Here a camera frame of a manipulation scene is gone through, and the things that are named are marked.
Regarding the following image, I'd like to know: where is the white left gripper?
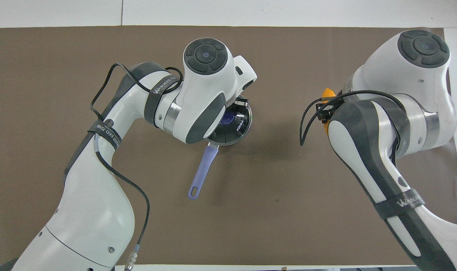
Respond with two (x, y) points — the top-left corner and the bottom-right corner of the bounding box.
(227, 55), (258, 120)

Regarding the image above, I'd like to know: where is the yellow toy corn cob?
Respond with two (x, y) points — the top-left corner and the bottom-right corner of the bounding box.
(322, 87), (337, 137)

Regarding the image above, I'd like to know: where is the glass lid with purple knob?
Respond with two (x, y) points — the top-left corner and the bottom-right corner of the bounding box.
(207, 95), (252, 146)

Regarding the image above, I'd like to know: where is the brown table mat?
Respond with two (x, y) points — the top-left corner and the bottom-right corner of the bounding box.
(0, 26), (457, 266)

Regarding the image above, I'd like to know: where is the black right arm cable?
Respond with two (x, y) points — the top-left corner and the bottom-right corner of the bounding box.
(300, 90), (404, 147)

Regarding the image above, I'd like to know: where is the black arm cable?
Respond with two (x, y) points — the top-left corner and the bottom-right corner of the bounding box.
(90, 63), (184, 271)
(300, 90), (404, 147)

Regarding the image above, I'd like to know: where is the black pot with purple handle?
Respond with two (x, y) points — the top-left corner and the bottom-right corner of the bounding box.
(188, 95), (252, 199)

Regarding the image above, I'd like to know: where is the black velcro cable strap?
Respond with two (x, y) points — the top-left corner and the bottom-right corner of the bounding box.
(144, 75), (179, 127)
(373, 188), (426, 221)
(87, 119), (123, 150)

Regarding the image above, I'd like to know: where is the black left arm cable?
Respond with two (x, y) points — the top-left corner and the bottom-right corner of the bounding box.
(90, 63), (184, 271)

